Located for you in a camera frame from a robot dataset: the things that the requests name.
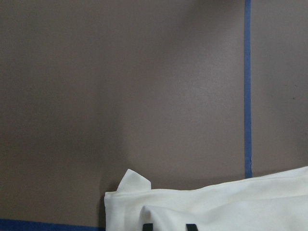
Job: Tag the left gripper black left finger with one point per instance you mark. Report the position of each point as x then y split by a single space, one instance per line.
147 227

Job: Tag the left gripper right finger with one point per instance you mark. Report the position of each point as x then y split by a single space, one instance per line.
191 227

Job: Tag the cream long-sleeve printed shirt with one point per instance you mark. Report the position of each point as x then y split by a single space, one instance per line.
275 202

